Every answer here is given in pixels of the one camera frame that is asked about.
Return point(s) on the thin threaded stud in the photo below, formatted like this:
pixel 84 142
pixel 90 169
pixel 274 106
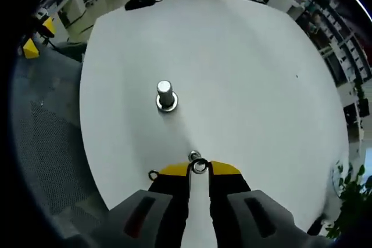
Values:
pixel 192 155

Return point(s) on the black computer mouse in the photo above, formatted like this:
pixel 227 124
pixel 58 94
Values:
pixel 139 2

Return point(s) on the green potted plant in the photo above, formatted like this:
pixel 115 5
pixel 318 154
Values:
pixel 353 198

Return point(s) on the white storage shelving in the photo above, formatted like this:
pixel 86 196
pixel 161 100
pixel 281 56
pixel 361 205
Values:
pixel 340 36

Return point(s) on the thick threaded stud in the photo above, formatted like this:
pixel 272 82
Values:
pixel 164 91

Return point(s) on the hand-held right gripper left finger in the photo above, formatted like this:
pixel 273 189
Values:
pixel 165 201

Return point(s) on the white side desk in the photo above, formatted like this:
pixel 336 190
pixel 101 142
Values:
pixel 75 7

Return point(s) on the small metal washer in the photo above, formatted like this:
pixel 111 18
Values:
pixel 149 174
pixel 196 164

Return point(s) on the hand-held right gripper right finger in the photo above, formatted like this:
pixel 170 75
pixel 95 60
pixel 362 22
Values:
pixel 229 198

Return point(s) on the grey mesh office chair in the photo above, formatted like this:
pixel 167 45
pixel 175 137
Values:
pixel 49 129

